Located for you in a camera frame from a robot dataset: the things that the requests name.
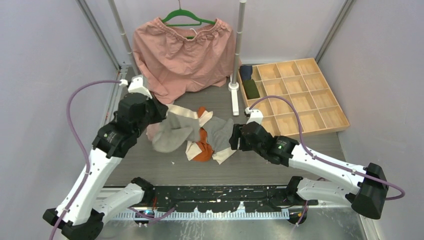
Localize grey underwear cream waistband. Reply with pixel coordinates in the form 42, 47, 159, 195
146, 104, 201, 153
185, 113, 236, 164

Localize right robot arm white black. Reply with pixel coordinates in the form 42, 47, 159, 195
229, 122, 389, 220

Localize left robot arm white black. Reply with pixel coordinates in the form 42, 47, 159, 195
43, 93, 168, 240

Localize orange underwear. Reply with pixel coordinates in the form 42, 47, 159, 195
193, 106, 213, 162

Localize dark green rolled garment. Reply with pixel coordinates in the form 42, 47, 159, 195
243, 79, 260, 100

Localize pink shorts on hanger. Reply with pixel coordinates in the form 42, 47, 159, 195
132, 17, 236, 104

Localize dark blue rolled garment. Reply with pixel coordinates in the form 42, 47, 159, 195
239, 65, 253, 82

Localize wooden compartment tray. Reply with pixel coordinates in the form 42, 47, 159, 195
237, 58, 350, 137

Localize green clothes hanger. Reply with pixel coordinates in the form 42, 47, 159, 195
161, 0, 217, 40

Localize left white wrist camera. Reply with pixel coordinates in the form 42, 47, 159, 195
119, 74, 153, 99

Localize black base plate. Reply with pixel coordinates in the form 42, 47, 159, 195
134, 185, 305, 213

